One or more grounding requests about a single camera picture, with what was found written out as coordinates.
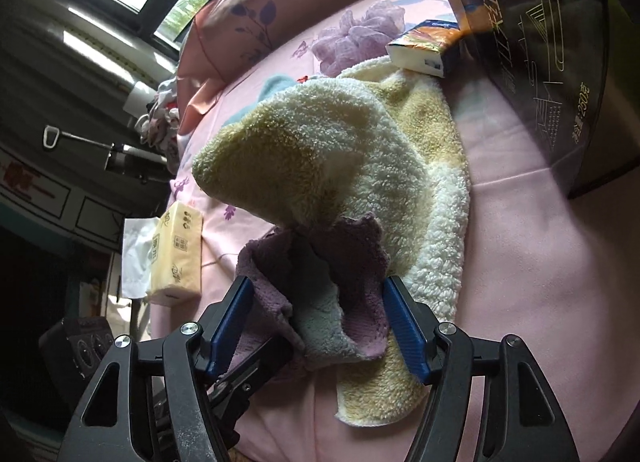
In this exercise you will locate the pale yellow tissue pack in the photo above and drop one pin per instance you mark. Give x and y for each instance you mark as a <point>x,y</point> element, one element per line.
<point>175,252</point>

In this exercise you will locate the yellow and white towel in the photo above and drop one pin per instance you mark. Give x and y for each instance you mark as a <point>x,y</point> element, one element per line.
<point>325,151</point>

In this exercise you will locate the blue and orange tissue pack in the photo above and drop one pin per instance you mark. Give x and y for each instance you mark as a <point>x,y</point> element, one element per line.
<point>420,46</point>

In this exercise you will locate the glossy black box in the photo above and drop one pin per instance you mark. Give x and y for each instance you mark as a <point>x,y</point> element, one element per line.
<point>540,66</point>

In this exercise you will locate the pink floral bedsheet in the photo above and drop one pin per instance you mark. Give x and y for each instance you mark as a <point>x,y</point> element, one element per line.
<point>525,267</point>

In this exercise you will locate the grey green cloth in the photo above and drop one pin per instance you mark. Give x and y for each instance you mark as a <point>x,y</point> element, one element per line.
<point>325,327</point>

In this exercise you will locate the purple cloth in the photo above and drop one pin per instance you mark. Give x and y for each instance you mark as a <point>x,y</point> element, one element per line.
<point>350,262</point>

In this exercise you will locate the pile of clothes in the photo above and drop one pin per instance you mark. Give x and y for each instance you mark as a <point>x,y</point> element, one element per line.
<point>160,121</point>

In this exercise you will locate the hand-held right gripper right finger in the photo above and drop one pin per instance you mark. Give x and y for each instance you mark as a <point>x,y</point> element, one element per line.
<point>406,329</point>

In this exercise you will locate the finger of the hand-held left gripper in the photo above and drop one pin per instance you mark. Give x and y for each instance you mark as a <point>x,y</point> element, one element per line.
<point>260,367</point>

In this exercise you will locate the white plastic bag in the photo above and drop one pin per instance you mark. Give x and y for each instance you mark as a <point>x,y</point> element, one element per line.
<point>135,257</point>

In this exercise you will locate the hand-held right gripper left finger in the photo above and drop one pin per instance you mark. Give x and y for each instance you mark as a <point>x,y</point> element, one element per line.
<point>231,327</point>

